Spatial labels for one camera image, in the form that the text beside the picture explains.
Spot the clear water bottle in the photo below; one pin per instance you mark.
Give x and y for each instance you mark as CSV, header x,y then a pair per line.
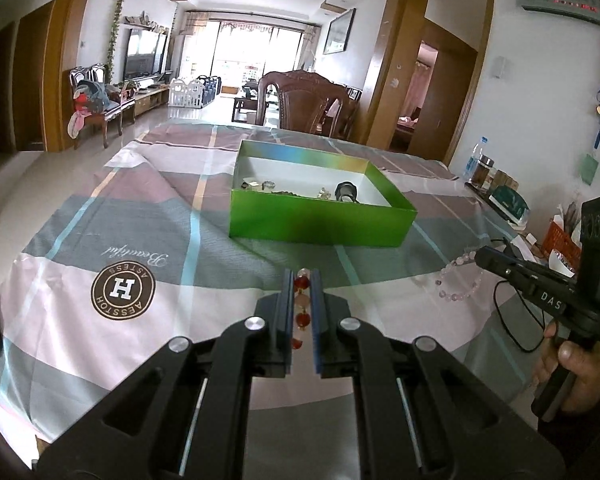
x,y
475,160

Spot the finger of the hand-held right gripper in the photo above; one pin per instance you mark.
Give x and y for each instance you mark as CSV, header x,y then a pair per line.
x,y
500,265
522,260

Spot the green tin box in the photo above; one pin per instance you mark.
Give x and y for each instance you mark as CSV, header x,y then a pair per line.
x,y
507,205

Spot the framed wall picture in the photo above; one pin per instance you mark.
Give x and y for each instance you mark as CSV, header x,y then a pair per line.
x,y
339,31

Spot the white baby fence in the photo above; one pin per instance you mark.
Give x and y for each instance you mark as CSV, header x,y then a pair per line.
x,y
195,92

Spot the green hanging tag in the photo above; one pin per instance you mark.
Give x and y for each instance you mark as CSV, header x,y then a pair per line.
x,y
588,169

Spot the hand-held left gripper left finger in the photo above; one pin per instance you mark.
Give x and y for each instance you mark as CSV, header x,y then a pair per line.
x,y
285,310

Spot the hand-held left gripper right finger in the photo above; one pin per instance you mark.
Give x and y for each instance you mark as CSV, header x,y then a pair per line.
x,y
317,310

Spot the wooden chair with metal back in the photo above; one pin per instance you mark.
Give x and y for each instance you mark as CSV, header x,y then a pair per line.
x,y
105,115

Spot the television cabinet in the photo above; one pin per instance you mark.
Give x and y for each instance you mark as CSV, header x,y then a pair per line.
x,y
152,100

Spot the orange basket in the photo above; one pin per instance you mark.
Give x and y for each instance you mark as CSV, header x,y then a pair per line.
x,y
560,245

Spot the clear crystal jewelry piece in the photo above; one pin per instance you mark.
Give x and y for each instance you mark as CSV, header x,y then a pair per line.
x,y
324,192

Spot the dark round jewelry piece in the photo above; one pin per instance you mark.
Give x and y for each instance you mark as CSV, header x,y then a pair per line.
x,y
345,191

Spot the carved dark wooden chair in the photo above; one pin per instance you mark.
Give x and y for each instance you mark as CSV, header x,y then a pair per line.
x,y
305,105

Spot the flat screen television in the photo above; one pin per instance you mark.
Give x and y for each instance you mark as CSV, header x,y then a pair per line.
x,y
145,55

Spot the glass jar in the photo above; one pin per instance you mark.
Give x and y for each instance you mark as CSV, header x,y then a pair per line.
x,y
483,172

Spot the pink bed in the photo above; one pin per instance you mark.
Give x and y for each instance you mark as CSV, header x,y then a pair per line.
x,y
409,125

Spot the pile of clothes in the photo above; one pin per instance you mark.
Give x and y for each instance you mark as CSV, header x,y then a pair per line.
x,y
92,102

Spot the person's right hand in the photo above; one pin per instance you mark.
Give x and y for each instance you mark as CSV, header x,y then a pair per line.
x,y
577,375

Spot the hanging green vine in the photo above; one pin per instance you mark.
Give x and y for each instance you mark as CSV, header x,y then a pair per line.
x,y
115,30

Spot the green cardboard box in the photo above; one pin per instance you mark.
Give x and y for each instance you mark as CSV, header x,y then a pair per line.
x,y
310,220

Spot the wall shelf with ornaments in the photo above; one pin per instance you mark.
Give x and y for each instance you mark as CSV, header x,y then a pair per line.
x,y
145,22

